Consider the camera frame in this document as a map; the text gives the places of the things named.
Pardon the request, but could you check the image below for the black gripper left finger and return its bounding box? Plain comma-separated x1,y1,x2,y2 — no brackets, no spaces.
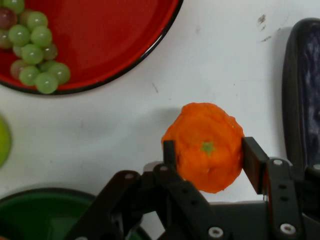
66,140,232,240

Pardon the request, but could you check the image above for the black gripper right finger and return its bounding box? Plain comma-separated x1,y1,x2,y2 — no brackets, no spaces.
241,136,320,240

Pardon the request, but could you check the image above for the orange toy tangerine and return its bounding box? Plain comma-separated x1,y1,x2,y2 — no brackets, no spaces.
161,102,245,195

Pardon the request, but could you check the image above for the purple toy eggplant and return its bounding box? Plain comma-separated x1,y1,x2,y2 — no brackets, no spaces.
281,17,320,173

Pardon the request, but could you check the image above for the green plate with black rim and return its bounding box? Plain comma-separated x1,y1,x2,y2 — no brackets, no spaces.
0,187,151,240

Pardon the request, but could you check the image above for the red plate with black rim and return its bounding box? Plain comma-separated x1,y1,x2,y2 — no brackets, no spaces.
0,0,185,96

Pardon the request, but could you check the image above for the yellow-green toy apple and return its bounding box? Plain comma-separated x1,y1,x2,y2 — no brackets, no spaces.
0,113,12,169

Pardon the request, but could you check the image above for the green toy grape bunch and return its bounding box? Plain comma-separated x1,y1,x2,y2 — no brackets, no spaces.
0,0,72,95

